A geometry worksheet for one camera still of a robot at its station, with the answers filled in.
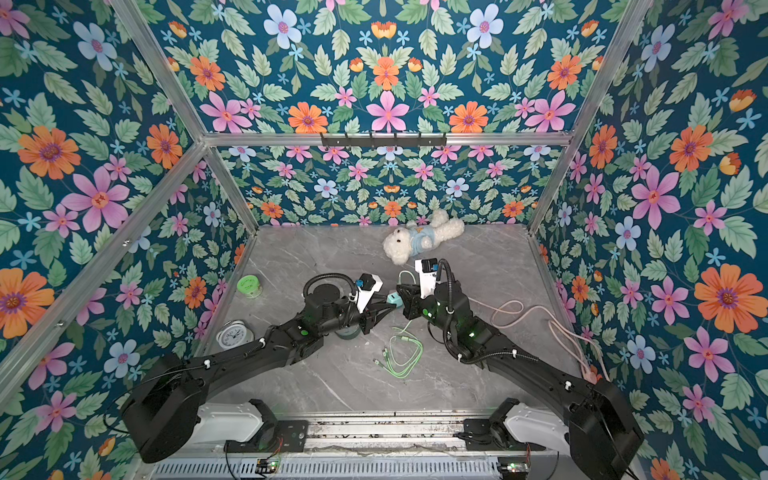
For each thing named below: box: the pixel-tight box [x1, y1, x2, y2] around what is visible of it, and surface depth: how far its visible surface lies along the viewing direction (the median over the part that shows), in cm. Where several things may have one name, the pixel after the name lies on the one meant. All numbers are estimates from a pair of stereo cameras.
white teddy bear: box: [383, 209, 465, 265], surface depth 107 cm
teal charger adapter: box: [386, 291, 403, 308], surface depth 76 cm
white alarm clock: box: [216, 320, 255, 350], surface depth 89 cm
